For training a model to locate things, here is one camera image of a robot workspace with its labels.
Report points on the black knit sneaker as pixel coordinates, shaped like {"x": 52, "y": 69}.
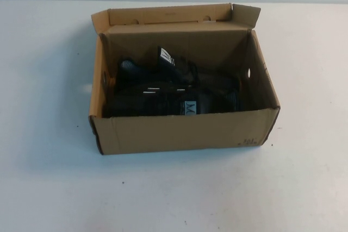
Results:
{"x": 168, "y": 69}
{"x": 163, "y": 104}

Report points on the brown cardboard shoe box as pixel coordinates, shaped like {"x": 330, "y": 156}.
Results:
{"x": 163, "y": 134}

